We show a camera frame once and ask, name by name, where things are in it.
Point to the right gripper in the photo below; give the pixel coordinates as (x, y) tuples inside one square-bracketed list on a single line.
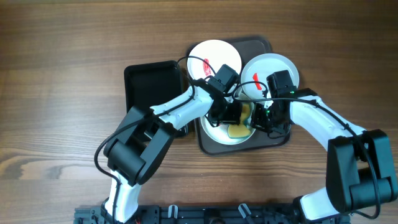
[(259, 123)]

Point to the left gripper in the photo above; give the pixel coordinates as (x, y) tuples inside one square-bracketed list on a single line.
[(234, 118)]

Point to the white plate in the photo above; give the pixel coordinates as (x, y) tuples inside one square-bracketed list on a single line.
[(212, 54), (221, 135)]

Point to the yellow green sponge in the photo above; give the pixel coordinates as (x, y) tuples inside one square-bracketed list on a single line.
[(240, 130)]

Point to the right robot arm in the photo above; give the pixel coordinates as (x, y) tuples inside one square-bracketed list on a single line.
[(360, 172)]

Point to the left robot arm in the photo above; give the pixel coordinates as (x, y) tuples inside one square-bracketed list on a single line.
[(133, 153)]

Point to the dark brown serving tray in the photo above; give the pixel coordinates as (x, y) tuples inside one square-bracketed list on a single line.
[(248, 48)]

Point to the light grey plate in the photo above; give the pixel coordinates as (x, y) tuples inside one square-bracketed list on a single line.
[(258, 69)]

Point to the black plastic bin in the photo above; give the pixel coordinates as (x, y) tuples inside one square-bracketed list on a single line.
[(152, 84)]

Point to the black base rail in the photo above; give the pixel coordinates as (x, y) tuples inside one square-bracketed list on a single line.
[(267, 214)]

